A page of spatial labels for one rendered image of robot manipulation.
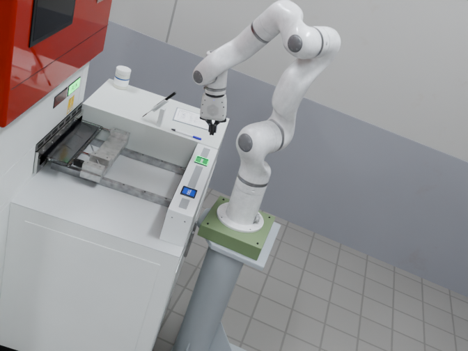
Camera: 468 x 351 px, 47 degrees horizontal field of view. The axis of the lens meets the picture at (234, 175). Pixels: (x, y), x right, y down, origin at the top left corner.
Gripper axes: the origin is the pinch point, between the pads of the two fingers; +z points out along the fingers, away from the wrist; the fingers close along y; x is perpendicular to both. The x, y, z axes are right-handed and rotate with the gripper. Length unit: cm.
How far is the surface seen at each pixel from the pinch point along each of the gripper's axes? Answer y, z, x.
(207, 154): -2.4, 15.8, 8.7
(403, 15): 88, -28, 129
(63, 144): -58, 10, -12
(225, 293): 14, 62, -24
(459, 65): 124, -4, 123
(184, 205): -3.3, 15.6, -33.9
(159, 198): -16.6, 24.0, -19.0
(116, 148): -40.5, 15.4, 1.8
